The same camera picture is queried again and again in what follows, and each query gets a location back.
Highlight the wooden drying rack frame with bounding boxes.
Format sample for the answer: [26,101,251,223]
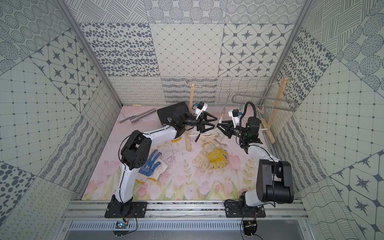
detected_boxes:
[183,78,289,152]

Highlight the beige knit gloves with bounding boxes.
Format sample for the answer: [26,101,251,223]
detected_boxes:
[193,132,229,173]

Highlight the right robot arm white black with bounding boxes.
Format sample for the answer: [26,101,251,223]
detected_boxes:
[217,102,294,207]

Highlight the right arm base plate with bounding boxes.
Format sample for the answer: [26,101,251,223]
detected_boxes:
[224,200,266,218]

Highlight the small black module right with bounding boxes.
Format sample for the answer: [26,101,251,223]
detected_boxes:
[242,220,258,236]

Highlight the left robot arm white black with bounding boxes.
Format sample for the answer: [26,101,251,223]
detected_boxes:
[107,102,218,216]

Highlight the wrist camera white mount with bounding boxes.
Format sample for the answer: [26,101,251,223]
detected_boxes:
[229,109,242,128]
[194,102,208,119]

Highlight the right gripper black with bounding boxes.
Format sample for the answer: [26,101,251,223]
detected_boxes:
[215,120,249,140]

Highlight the small circuit board left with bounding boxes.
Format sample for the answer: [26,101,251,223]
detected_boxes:
[113,222,129,237]

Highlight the grey clip hanger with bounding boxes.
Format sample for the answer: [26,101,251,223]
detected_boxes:
[220,90,298,124]

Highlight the black flat pad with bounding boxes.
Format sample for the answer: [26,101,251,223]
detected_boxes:
[157,102,189,127]

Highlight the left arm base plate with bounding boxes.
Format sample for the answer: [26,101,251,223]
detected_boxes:
[104,201,148,219]

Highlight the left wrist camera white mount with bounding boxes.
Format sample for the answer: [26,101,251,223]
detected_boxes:
[194,102,208,119]

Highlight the blue dotted glove near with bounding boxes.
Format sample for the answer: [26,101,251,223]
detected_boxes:
[136,150,168,184]

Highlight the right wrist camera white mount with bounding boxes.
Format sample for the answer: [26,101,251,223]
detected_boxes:
[229,109,242,128]

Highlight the grey metal cylinder tool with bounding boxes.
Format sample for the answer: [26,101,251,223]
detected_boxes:
[120,109,156,124]

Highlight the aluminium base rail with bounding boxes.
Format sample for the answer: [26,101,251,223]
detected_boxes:
[61,201,309,221]

